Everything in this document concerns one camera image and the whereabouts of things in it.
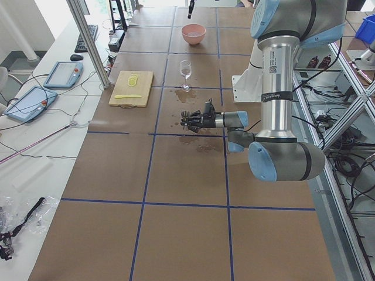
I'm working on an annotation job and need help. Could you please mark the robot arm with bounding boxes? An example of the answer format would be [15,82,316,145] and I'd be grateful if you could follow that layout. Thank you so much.
[181,1,347,181]

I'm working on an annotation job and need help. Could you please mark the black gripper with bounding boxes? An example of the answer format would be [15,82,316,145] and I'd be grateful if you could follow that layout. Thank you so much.
[180,110,216,133]

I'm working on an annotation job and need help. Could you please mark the clear plastic bag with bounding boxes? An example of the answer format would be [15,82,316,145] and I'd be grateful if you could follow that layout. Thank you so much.
[1,196,60,234]

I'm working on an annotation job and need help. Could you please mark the yellow plastic knife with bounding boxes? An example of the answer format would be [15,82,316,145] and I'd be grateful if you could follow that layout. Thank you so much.
[114,94,142,99]

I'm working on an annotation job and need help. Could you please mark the black keyboard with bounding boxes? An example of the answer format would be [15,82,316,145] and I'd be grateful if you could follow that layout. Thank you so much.
[74,24,100,53]

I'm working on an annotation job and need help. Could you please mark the clear wine glass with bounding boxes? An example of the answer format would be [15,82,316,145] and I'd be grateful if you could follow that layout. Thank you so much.
[179,60,192,92]

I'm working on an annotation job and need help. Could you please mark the pink metal rod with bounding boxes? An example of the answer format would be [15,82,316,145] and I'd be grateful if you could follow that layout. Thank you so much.
[0,122,75,164]

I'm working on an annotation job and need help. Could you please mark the black computer mouse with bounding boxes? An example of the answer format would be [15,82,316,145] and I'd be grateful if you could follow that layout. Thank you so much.
[70,54,84,61]

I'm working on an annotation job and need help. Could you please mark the teach pendant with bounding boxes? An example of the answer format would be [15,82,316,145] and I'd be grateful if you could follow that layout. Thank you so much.
[4,86,57,122]
[43,61,83,90]

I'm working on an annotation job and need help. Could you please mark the steel cocktail jigger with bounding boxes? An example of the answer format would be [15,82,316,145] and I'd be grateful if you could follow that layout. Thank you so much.
[180,111,191,129]

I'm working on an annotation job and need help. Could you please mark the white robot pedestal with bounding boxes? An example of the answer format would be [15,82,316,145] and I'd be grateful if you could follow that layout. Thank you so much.
[232,40,275,102]

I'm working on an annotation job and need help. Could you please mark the clear ice cubes pile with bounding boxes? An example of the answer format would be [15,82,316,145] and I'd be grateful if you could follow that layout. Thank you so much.
[187,30,200,37]

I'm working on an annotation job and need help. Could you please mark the near teach pendant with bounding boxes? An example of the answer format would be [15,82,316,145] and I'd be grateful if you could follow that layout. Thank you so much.
[4,86,57,122]

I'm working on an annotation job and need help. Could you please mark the bamboo cutting board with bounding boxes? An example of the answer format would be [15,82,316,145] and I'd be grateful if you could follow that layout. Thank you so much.
[108,71,154,107]

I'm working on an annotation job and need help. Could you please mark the far teach pendant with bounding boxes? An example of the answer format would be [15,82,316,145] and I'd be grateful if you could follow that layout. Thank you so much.
[43,61,83,90]

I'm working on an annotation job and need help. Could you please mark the pink bowl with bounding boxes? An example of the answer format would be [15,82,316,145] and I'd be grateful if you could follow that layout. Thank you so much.
[181,24,206,45]

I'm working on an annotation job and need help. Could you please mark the lemon slices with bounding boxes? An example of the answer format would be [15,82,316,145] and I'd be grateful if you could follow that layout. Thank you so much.
[127,73,139,87]

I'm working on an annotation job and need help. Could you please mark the aluminium frame post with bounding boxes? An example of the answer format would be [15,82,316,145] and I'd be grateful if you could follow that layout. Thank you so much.
[66,0,110,89]

